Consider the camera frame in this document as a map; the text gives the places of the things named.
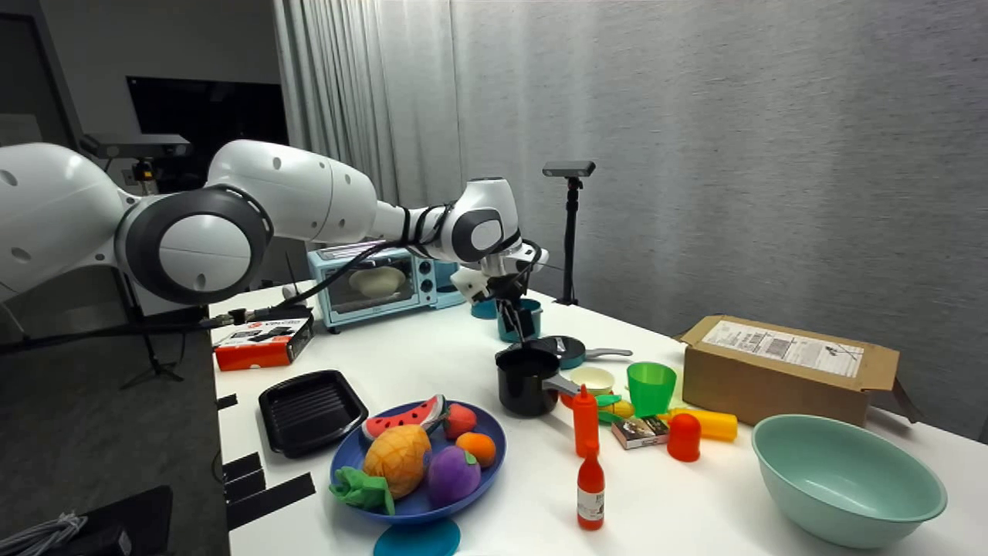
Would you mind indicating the brown cardboard box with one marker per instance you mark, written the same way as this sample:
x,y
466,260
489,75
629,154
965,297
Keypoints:
x,y
781,366

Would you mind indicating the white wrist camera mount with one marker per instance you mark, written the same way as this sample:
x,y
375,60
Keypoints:
x,y
472,278

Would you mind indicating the small printed card pack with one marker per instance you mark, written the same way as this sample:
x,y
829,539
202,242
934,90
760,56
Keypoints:
x,y
637,434

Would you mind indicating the tall orange toy bottle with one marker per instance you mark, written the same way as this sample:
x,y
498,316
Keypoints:
x,y
584,423

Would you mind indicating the teal toy pot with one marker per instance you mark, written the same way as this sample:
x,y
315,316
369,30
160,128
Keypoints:
x,y
539,312

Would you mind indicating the teal small lid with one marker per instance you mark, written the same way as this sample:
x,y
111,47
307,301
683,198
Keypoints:
x,y
419,539

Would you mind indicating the black toy pot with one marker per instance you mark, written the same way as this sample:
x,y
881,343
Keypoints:
x,y
525,388

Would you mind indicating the small green toy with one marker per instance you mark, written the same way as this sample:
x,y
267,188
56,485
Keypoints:
x,y
610,406

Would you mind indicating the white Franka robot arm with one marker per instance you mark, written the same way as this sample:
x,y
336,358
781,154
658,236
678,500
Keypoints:
x,y
299,188

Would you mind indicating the green plastic cup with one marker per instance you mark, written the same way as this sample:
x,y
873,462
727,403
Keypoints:
x,y
653,391

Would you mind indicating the red cardboard box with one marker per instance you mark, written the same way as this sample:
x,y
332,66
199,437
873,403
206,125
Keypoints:
x,y
258,343

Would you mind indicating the small orange toy fruit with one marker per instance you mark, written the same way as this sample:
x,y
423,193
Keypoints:
x,y
477,450

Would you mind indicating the black baking tray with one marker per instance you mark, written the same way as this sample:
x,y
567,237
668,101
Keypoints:
x,y
313,412

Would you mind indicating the red toy tomato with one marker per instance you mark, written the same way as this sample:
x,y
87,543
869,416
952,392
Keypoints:
x,y
462,422

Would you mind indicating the black camera tripod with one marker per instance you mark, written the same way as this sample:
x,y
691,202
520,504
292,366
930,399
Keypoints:
x,y
570,242

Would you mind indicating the mint green bowl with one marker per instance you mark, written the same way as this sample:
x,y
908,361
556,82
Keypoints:
x,y
844,481

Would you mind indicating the yellow orange toy fruit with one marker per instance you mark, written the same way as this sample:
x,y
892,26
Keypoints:
x,y
398,462

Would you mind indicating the green toy vegetable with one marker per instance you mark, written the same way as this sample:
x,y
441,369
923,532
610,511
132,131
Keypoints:
x,y
359,490

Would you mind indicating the blue plate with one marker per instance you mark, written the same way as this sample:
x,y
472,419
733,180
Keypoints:
x,y
413,507

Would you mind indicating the black monitor screen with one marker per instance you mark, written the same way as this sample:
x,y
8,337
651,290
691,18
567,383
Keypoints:
x,y
206,112

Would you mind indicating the yellow cylindrical toy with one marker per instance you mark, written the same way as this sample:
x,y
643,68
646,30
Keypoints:
x,y
710,423

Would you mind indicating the black camera bar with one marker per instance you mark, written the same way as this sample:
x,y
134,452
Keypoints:
x,y
570,166

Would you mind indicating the toy watermelon slice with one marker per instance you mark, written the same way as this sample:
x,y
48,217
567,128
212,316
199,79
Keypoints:
x,y
402,419

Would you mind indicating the cream small dish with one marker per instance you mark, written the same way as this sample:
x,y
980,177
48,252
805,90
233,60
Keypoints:
x,y
594,376

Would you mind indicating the black tape strip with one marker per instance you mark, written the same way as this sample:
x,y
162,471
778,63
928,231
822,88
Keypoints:
x,y
267,499
227,403
242,465

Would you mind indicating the purple toy eggplant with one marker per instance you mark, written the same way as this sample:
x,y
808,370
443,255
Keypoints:
x,y
453,475

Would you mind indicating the gray curtain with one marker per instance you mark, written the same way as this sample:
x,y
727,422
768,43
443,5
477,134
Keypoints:
x,y
359,92

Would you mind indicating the dark teal frying pan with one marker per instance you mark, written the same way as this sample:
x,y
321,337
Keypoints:
x,y
573,352

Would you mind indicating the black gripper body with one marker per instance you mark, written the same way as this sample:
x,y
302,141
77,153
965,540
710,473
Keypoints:
x,y
512,283

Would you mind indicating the light blue toaster oven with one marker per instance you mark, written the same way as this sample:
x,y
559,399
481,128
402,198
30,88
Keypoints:
x,y
382,284

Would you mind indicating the red sauce bottle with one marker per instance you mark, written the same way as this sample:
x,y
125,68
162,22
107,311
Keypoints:
x,y
590,499

